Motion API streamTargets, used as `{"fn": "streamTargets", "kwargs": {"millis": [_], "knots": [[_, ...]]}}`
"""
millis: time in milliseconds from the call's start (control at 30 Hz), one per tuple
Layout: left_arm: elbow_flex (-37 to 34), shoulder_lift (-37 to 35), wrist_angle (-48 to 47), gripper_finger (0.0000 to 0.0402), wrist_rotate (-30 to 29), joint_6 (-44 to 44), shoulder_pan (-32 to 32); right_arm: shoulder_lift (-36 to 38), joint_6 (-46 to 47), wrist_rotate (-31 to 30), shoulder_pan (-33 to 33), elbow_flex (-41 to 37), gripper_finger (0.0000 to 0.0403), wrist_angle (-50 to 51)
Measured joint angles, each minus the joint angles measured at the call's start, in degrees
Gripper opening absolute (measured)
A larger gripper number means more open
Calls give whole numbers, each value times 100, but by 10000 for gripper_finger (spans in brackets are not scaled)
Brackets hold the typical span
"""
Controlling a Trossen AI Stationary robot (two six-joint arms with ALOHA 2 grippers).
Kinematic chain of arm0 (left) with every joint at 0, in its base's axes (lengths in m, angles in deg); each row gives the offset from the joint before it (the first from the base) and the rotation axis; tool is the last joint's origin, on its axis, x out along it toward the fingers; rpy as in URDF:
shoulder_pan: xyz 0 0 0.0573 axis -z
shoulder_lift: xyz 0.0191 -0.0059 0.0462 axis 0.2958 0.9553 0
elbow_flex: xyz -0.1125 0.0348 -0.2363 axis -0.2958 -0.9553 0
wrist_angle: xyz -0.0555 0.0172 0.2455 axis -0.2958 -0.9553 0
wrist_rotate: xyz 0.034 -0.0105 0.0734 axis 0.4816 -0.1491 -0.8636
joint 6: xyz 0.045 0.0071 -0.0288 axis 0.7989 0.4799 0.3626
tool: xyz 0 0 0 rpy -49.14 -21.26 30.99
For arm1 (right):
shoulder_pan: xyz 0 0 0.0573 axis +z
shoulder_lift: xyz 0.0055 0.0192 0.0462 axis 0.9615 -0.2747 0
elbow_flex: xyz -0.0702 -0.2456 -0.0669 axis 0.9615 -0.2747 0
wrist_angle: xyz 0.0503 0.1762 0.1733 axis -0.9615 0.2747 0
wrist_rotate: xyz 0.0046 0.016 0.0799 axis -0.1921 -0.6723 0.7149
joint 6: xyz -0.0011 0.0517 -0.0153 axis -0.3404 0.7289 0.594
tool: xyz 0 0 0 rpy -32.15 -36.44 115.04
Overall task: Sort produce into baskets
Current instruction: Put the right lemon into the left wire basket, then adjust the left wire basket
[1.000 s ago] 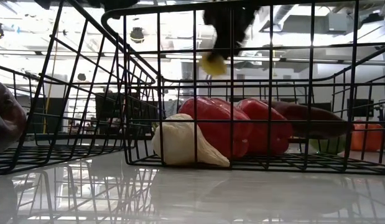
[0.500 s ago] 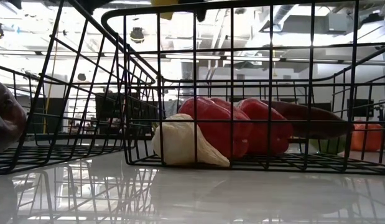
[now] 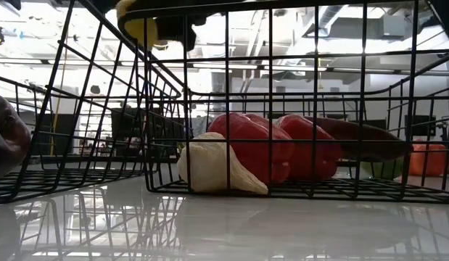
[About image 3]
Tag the black background screen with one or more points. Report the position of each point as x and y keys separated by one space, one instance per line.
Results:
x=420 y=125
x=126 y=125

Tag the white garlic bulb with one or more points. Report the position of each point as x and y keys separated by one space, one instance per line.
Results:
x=209 y=163

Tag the yellow lemon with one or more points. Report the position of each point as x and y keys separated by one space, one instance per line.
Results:
x=137 y=30

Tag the red bell pepper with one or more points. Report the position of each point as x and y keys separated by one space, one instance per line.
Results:
x=307 y=152
x=253 y=145

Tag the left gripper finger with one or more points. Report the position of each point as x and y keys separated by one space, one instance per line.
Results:
x=175 y=30

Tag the dark red chili pepper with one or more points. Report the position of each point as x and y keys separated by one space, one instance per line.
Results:
x=362 y=141

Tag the light green cucumber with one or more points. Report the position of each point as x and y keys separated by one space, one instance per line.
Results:
x=383 y=169

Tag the orange-red tomato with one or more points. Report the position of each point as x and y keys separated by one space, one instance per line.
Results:
x=427 y=159

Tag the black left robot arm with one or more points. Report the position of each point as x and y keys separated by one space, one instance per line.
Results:
x=6 y=3

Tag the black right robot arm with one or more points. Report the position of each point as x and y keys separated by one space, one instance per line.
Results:
x=443 y=14

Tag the dark maroon apple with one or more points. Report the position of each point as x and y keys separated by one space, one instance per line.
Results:
x=8 y=137

